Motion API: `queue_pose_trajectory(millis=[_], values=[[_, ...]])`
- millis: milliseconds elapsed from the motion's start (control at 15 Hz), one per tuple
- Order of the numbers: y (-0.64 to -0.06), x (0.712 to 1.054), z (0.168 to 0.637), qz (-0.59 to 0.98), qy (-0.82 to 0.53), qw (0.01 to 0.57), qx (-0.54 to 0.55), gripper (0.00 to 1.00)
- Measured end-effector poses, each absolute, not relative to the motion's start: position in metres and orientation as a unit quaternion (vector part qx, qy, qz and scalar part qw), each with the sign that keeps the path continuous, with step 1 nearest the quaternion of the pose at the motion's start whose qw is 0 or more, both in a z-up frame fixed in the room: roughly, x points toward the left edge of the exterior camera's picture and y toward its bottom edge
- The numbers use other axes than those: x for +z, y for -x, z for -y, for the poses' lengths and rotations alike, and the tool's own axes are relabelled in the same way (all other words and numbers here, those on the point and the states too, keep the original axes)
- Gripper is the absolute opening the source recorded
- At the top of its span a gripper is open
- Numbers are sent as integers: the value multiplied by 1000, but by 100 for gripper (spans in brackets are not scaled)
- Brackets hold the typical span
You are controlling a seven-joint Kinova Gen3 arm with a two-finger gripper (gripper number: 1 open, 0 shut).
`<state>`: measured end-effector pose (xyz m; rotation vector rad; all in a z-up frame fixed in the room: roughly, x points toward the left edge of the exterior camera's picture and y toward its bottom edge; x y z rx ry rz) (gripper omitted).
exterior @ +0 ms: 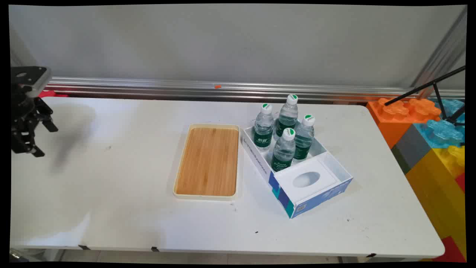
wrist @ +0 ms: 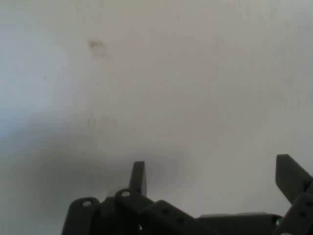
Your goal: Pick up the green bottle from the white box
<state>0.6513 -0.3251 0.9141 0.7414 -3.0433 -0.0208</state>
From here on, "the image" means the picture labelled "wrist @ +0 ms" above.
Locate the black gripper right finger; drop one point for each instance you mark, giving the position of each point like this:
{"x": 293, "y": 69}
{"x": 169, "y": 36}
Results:
{"x": 297, "y": 186}

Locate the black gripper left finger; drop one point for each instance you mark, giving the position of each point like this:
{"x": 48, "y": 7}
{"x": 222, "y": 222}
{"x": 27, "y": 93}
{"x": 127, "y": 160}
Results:
{"x": 127, "y": 210}

